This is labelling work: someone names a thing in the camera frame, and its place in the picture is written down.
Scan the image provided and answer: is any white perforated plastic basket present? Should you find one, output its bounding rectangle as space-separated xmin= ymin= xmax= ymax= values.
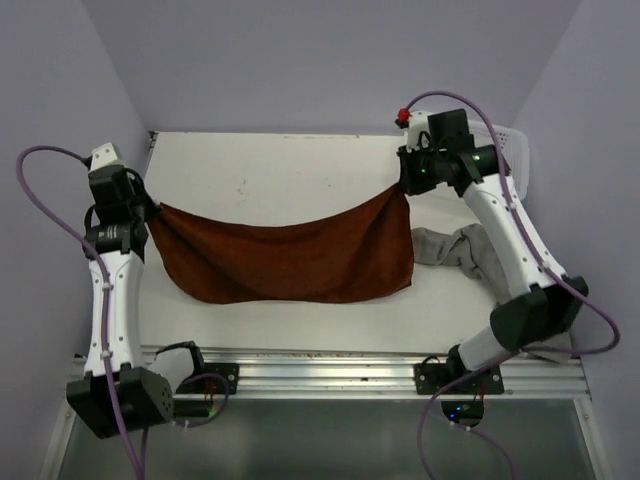
xmin=469 ymin=121 xmax=530 ymax=199

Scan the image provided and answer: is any rust brown towel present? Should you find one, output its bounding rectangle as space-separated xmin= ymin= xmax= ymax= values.
xmin=149 ymin=185 xmax=414 ymax=305

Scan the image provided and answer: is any grey towel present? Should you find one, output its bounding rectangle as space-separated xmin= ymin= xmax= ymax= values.
xmin=411 ymin=224 xmax=506 ymax=283

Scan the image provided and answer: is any aluminium mounting rail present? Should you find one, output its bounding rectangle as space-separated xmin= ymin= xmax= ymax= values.
xmin=204 ymin=350 xmax=590 ymax=400

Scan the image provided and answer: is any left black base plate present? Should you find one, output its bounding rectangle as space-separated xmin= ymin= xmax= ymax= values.
xmin=177 ymin=362 xmax=240 ymax=395

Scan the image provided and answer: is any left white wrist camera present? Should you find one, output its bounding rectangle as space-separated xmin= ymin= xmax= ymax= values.
xmin=89 ymin=142 xmax=124 ymax=173

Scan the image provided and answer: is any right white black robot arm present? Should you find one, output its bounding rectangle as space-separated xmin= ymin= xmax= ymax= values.
xmin=398 ymin=109 xmax=588 ymax=393

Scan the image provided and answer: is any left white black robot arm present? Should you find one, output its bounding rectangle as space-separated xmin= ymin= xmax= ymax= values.
xmin=66 ymin=165 xmax=208 ymax=439

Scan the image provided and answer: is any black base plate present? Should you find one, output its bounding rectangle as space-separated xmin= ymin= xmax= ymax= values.
xmin=413 ymin=362 xmax=505 ymax=395
xmin=177 ymin=362 xmax=240 ymax=395

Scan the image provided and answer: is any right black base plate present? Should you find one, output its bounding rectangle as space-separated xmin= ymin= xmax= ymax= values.
xmin=413 ymin=362 xmax=505 ymax=395

